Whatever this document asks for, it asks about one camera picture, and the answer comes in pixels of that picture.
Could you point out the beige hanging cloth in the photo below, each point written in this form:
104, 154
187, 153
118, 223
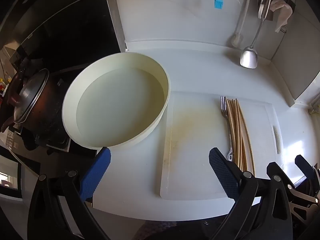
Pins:
283, 12

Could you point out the metal fork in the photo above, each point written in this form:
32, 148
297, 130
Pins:
225, 108
222, 105

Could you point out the white plastic cutting board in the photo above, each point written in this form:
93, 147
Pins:
195, 130

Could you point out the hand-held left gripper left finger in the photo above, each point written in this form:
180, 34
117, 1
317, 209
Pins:
96, 175

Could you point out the metal spatula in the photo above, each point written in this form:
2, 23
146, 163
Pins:
248, 58

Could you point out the dark cooking pot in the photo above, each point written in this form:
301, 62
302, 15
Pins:
52, 115

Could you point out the white round basin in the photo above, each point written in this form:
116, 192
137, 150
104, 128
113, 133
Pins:
120, 105

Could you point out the white dish brush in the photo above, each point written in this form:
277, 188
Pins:
243, 12

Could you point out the glass pot lid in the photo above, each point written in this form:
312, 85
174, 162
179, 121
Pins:
30, 95

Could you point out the black gas stove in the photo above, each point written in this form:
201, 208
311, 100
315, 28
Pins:
62, 146

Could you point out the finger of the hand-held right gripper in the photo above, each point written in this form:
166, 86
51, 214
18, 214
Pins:
291, 190
303, 166

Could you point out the bundle of wooden chopsticks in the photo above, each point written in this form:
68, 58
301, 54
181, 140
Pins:
237, 130

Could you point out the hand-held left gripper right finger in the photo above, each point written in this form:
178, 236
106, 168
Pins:
223, 172

